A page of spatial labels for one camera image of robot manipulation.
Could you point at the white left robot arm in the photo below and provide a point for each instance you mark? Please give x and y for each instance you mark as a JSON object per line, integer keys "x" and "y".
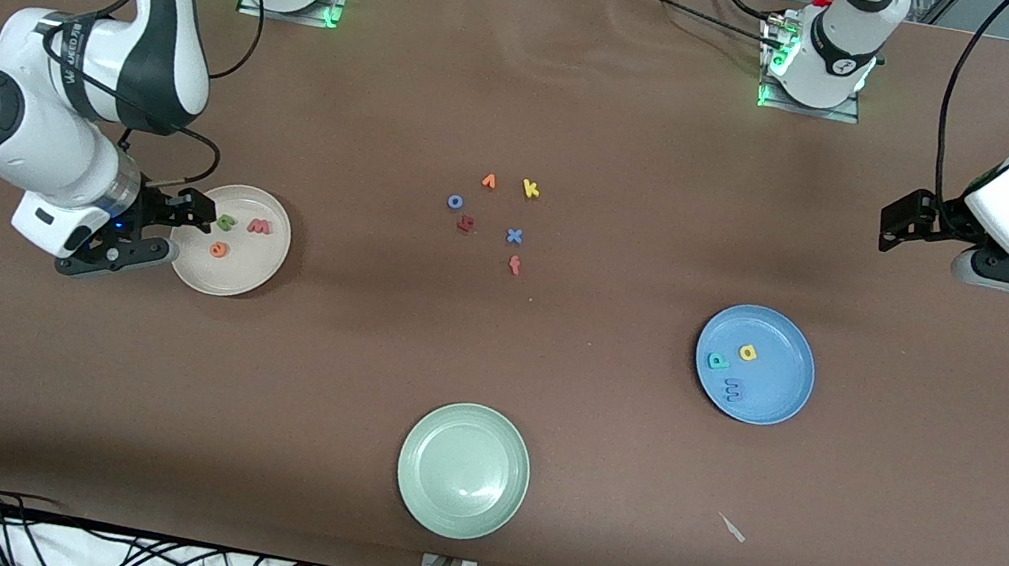
{"x": 833, "y": 62}

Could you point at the beige brown plate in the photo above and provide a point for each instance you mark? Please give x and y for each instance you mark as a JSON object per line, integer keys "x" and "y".
{"x": 249, "y": 268}

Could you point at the pale green plate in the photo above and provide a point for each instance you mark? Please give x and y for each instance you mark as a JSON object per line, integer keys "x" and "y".
{"x": 463, "y": 471}

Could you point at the orange foam letter v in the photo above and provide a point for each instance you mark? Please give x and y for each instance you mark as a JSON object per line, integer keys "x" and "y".
{"x": 489, "y": 177}

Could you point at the green foam letter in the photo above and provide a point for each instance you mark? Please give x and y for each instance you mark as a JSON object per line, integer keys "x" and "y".
{"x": 222, "y": 226}

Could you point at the blue foam letter o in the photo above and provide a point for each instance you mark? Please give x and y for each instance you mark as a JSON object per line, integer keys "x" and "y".
{"x": 449, "y": 200}

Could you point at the yellow foam letter k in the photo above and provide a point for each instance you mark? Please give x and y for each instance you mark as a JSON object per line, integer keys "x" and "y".
{"x": 527, "y": 188}

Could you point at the blue foam letter m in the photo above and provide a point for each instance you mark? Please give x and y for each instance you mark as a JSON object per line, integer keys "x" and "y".
{"x": 734, "y": 396}

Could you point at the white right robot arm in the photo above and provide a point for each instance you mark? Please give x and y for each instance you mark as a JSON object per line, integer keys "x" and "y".
{"x": 23, "y": 126}

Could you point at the brown table cover sheet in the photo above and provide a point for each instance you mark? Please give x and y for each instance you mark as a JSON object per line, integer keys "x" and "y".
{"x": 490, "y": 372}

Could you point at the small white paper scrap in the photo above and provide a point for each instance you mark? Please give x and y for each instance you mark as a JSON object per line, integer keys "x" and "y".
{"x": 734, "y": 530}

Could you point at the red foam letter f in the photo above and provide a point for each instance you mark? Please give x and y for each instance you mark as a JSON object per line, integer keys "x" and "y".
{"x": 514, "y": 265}

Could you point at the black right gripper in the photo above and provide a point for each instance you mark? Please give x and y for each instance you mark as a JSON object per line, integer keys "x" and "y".
{"x": 155, "y": 207}

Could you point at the red foam letter h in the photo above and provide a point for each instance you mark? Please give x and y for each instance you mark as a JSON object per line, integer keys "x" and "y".
{"x": 465, "y": 224}

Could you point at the orange foam letter e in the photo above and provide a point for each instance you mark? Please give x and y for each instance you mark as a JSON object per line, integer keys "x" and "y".
{"x": 217, "y": 250}

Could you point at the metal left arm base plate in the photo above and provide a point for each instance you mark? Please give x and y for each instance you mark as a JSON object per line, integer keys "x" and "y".
{"x": 810, "y": 111}

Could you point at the blue plate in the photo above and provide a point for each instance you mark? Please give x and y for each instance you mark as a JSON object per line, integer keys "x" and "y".
{"x": 778, "y": 347}

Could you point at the teal foam letter p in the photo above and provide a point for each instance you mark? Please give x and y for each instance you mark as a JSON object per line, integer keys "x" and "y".
{"x": 714, "y": 365}

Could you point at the red foam letter w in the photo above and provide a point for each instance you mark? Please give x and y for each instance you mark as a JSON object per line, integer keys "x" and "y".
{"x": 258, "y": 229}

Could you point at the blue foam letter x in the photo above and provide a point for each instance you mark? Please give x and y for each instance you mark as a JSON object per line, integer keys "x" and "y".
{"x": 514, "y": 236}

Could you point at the yellow foam letter a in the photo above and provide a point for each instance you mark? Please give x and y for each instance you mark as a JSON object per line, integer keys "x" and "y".
{"x": 751, "y": 356}

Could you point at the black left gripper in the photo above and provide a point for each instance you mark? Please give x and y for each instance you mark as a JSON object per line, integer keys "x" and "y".
{"x": 948, "y": 218}

